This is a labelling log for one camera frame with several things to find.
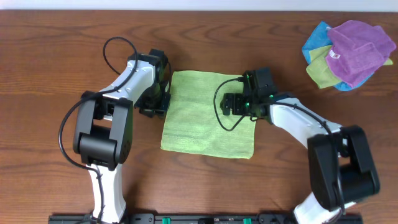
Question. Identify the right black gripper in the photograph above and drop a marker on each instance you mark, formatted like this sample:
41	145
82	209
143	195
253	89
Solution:
228	104

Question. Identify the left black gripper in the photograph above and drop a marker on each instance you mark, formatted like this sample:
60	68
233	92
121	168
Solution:
158	106

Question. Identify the light green microfiber cloth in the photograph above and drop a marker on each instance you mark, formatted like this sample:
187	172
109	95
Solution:
193	126

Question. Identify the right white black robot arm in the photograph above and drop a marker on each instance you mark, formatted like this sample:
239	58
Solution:
342	169

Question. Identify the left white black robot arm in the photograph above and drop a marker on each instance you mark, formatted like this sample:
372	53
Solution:
104	128

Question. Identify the olive green microfiber cloth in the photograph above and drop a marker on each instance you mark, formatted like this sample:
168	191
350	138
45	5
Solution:
320	70

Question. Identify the blue microfiber cloth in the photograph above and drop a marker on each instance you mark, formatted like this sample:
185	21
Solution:
317	42

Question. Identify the purple microfiber cloth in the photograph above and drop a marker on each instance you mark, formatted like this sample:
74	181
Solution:
356	33

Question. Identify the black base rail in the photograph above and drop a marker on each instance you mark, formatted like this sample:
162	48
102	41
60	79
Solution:
148	218

